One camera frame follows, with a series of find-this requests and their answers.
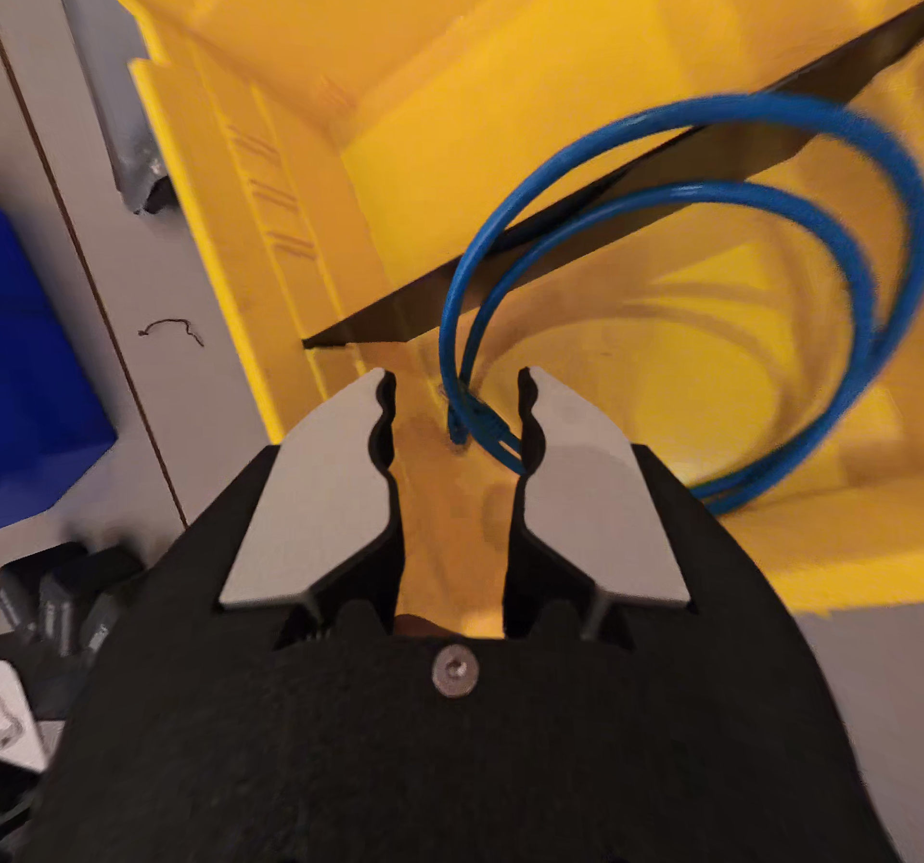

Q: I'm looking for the blue ethernet cable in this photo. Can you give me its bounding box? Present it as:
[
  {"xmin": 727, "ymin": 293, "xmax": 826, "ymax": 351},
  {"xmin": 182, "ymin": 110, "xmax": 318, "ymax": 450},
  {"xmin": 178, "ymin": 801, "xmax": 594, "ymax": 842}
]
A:
[{"xmin": 437, "ymin": 92, "xmax": 924, "ymax": 517}]

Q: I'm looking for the yellow plastic bin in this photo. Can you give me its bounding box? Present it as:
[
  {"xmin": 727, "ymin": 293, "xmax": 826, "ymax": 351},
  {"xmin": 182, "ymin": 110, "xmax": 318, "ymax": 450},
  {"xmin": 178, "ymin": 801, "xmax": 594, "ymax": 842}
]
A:
[{"xmin": 92, "ymin": 0, "xmax": 924, "ymax": 616}]

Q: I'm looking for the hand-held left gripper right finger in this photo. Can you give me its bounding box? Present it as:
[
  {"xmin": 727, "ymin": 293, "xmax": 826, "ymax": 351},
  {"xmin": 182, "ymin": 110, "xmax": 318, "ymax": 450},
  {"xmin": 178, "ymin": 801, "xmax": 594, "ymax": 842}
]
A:
[{"xmin": 503, "ymin": 366, "xmax": 693, "ymax": 639}]

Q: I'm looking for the blue plastic bin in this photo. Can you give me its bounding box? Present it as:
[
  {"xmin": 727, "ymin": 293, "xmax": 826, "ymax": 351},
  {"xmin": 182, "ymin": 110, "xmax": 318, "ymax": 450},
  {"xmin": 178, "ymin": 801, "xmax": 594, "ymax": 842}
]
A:
[{"xmin": 0, "ymin": 208, "xmax": 119, "ymax": 533}]

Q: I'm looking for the black bin divider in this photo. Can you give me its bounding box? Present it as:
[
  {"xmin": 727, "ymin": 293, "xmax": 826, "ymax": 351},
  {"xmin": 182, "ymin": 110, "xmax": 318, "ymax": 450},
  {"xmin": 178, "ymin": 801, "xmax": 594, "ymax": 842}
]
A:
[{"xmin": 300, "ymin": 1, "xmax": 924, "ymax": 353}]

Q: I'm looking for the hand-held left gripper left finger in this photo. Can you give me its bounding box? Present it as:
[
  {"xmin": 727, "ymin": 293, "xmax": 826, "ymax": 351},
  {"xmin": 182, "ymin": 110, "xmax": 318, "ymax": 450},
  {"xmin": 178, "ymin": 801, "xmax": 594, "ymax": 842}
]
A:
[{"xmin": 218, "ymin": 367, "xmax": 405, "ymax": 639}]

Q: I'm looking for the small black thread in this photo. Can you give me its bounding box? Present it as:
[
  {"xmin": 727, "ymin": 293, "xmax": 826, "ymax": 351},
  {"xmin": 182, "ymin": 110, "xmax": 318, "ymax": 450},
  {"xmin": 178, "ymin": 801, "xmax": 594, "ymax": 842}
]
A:
[{"xmin": 136, "ymin": 317, "xmax": 206, "ymax": 349}]

